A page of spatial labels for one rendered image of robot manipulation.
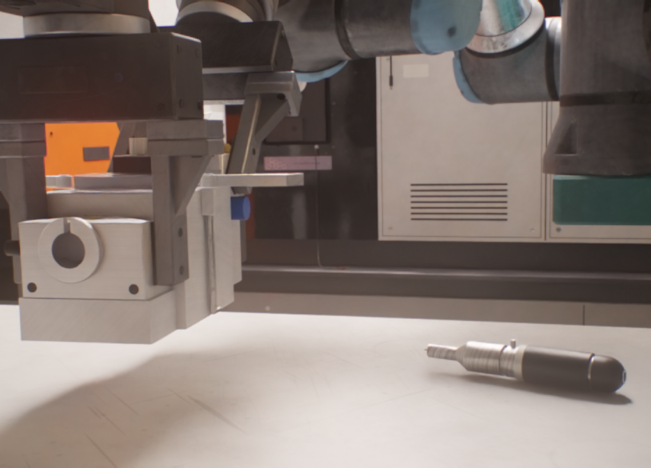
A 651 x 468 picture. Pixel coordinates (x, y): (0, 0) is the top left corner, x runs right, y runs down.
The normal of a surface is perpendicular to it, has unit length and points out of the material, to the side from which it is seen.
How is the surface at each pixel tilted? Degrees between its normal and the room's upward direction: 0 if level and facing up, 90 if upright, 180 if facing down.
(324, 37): 124
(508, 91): 136
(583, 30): 90
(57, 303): 90
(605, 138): 70
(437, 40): 141
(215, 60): 50
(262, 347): 0
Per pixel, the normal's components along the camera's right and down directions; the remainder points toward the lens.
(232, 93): -0.13, 0.84
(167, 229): -0.22, 0.12
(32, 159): 0.97, 0.00
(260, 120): -0.19, -0.55
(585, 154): -0.63, -0.24
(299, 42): -0.37, 0.67
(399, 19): -0.43, 0.47
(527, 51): 0.41, 0.59
